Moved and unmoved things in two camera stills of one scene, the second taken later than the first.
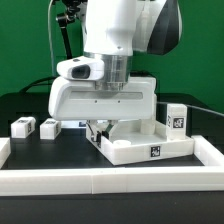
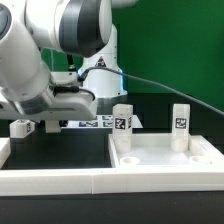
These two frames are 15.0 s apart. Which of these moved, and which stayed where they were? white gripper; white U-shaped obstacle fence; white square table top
Moved: white gripper; white square table top
Stayed: white U-shaped obstacle fence
